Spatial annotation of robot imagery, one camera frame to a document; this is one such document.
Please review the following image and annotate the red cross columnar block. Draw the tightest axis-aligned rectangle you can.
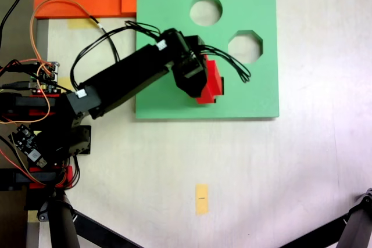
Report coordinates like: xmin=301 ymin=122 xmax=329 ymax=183
xmin=196 ymin=55 xmax=224 ymax=105

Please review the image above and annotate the green shape sorting board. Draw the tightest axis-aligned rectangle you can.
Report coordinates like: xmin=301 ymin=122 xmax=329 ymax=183
xmin=134 ymin=0 xmax=281 ymax=121

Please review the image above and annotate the yellow paper label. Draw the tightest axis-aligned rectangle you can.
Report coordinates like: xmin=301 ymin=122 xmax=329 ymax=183
xmin=195 ymin=184 xmax=210 ymax=217

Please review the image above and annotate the yellow tape strip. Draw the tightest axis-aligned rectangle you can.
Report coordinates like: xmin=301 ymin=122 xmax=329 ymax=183
xmin=67 ymin=17 xmax=102 ymax=30

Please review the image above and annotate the pale yellow tape piece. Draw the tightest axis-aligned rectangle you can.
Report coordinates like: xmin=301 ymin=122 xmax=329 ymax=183
xmin=57 ymin=77 xmax=73 ymax=91

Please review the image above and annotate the green circuit board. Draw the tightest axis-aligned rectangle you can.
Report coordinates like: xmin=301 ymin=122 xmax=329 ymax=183
xmin=30 ymin=61 xmax=61 ymax=95

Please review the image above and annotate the black red table clamp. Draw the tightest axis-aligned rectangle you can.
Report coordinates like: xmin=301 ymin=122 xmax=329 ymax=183
xmin=0 ymin=92 xmax=60 ymax=118
xmin=0 ymin=166 xmax=74 ymax=191

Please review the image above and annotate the black tripod brace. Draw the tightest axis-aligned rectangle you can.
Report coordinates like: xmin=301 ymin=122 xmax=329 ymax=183
xmin=71 ymin=211 xmax=145 ymax=248
xmin=277 ymin=214 xmax=350 ymax=248

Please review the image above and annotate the black converter board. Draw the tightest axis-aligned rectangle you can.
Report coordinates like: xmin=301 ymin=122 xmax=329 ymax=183
xmin=8 ymin=124 xmax=49 ymax=170

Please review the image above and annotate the black tripod leg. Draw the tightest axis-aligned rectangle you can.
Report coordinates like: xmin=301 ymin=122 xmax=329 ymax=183
xmin=338 ymin=188 xmax=372 ymax=248
xmin=37 ymin=192 xmax=81 ymax=248

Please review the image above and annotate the black gripper wire loop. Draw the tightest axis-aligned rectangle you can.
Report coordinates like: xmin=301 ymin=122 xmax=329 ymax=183
xmin=200 ymin=44 xmax=252 ymax=84

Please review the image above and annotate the black arm wire loop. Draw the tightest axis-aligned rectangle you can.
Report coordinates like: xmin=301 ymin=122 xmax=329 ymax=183
xmin=70 ymin=20 xmax=163 ymax=91

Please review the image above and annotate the black USB cable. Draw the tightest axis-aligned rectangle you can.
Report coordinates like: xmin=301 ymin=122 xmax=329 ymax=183
xmin=0 ymin=81 xmax=32 ymax=90

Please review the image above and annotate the red orange wire bundle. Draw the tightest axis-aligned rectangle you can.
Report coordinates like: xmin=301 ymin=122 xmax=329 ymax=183
xmin=0 ymin=134 xmax=81 ymax=188

